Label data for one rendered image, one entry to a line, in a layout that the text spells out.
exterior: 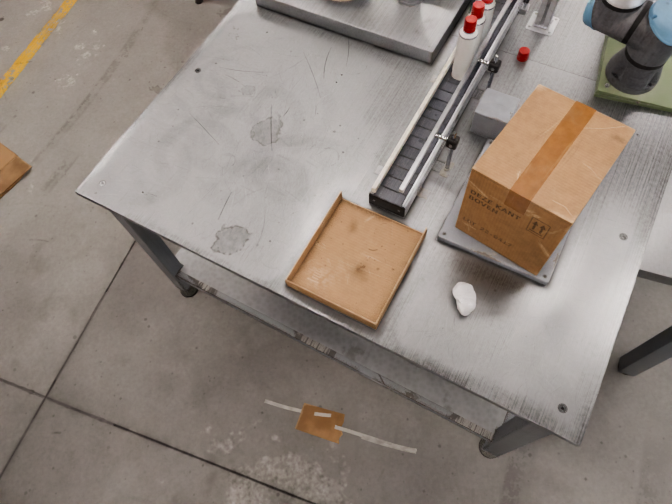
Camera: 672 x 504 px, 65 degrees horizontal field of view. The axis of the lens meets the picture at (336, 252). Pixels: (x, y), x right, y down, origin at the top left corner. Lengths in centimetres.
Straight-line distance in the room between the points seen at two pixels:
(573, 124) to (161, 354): 175
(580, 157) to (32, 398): 217
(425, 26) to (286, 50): 46
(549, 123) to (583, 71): 59
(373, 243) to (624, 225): 67
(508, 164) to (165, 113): 108
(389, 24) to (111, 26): 211
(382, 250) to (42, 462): 161
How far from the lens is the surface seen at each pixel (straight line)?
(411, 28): 185
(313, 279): 138
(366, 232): 143
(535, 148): 127
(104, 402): 238
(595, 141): 132
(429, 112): 161
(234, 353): 224
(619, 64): 181
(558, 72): 186
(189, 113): 177
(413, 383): 192
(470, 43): 160
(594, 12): 173
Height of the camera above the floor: 209
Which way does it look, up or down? 64 degrees down
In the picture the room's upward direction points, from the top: 8 degrees counter-clockwise
